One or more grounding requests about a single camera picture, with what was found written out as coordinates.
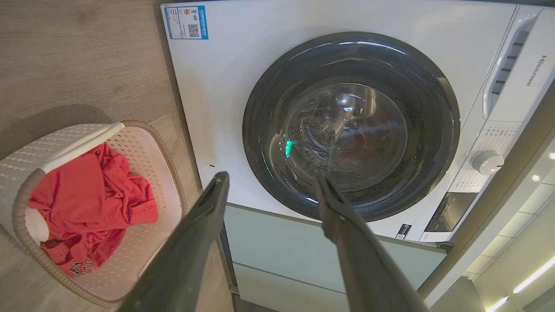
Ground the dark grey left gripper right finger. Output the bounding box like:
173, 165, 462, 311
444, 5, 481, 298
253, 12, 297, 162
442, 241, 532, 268
313, 169, 428, 312

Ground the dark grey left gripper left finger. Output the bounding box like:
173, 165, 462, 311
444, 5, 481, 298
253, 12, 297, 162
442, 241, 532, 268
117, 171, 230, 312

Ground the white perforated laundry basket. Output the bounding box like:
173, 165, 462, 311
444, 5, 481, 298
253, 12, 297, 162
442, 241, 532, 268
0, 120, 188, 308

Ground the pale green cabinet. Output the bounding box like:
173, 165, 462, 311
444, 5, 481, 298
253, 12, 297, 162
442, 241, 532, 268
223, 204, 447, 312

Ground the round white filter cover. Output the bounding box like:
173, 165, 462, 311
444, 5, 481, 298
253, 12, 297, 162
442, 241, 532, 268
199, 163, 224, 187

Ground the black washer display panel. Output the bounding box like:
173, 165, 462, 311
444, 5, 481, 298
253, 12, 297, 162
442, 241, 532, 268
424, 192, 477, 233

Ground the red shirt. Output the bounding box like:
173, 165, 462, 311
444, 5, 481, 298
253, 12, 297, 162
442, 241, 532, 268
27, 142, 159, 277

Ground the white garment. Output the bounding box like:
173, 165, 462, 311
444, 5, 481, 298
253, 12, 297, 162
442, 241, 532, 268
25, 207, 50, 243

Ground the dark round washer door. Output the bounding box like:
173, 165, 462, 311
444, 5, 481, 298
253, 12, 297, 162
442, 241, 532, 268
242, 31, 461, 222

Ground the white Hisense washing machine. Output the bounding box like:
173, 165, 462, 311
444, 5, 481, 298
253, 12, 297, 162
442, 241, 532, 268
160, 0, 555, 243

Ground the white washer control knob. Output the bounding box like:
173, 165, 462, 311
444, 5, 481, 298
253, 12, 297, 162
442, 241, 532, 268
472, 150, 505, 176

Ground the blue energy label sticker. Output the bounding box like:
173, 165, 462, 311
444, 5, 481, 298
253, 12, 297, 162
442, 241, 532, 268
164, 5, 209, 40

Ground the white detergent drawer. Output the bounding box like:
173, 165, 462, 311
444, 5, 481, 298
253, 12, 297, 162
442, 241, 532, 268
483, 9, 555, 123

